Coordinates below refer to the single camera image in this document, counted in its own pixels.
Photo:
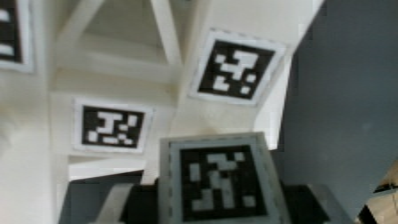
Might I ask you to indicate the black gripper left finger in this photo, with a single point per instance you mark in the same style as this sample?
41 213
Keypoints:
130 206

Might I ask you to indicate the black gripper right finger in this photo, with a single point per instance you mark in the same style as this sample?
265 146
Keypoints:
313 205

